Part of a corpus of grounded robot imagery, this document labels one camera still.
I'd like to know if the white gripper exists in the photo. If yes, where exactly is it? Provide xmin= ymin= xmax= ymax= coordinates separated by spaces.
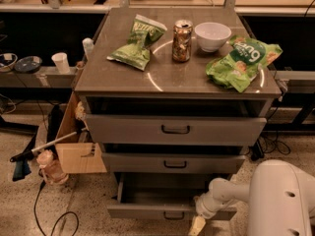
xmin=188 ymin=194 xmax=219 ymax=236

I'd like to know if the grey bottom drawer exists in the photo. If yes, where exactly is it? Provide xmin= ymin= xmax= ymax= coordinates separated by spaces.
xmin=106 ymin=172 xmax=238 ymax=222

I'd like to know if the grey drawer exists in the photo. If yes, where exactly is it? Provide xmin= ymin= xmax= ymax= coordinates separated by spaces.
xmin=102 ymin=153 xmax=245 ymax=174
xmin=106 ymin=172 xmax=238 ymax=222
xmin=87 ymin=114 xmax=266 ymax=147

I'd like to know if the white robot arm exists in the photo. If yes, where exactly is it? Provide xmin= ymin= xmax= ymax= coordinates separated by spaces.
xmin=189 ymin=159 xmax=315 ymax=236

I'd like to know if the grey middle drawer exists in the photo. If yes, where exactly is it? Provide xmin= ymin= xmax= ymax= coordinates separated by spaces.
xmin=102 ymin=153 xmax=245 ymax=174

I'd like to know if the grey top drawer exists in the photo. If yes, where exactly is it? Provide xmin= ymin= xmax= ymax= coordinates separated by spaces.
xmin=87 ymin=114 xmax=266 ymax=147

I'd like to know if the grey drawer cabinet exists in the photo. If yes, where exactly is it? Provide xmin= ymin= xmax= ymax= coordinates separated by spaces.
xmin=74 ymin=6 xmax=282 ymax=182

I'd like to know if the cardboard box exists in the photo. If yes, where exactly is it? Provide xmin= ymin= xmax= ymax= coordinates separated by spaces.
xmin=55 ymin=93 xmax=106 ymax=174

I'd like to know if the clear plastic bottle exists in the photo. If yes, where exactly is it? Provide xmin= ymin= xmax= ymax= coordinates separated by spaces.
xmin=36 ymin=150 xmax=69 ymax=185

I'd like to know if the green snack bag right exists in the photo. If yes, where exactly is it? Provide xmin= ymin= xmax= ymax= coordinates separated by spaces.
xmin=206 ymin=35 xmax=283 ymax=92

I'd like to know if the green chip bag left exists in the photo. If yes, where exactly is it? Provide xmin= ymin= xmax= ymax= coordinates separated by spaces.
xmin=107 ymin=14 xmax=167 ymax=71

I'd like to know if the grabber stick tool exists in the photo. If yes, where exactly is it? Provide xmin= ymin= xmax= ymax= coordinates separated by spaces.
xmin=10 ymin=128 xmax=88 ymax=162

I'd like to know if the blue cloth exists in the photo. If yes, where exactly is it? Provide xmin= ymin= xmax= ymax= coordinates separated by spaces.
xmin=13 ymin=159 xmax=32 ymax=182

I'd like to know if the white bowl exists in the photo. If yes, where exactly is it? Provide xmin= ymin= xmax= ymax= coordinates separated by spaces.
xmin=195 ymin=22 xmax=231 ymax=52

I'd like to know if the metallic soda can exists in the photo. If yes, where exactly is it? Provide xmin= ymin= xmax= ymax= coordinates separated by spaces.
xmin=172 ymin=20 xmax=193 ymax=62

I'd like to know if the white plastic bottle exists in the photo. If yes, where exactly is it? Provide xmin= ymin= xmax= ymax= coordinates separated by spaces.
xmin=82 ymin=37 xmax=95 ymax=59

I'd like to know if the white paper cup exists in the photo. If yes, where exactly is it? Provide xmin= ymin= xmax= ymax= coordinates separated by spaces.
xmin=51 ymin=52 xmax=70 ymax=74

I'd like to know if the dark blue plate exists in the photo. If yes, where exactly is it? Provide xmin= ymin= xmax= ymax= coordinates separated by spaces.
xmin=14 ymin=56 xmax=42 ymax=74

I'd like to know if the small bowl far left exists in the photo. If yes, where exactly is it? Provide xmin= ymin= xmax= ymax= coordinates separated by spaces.
xmin=0 ymin=53 xmax=18 ymax=73

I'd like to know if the black floor cable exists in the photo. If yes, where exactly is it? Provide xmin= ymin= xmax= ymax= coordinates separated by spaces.
xmin=33 ymin=180 xmax=80 ymax=236

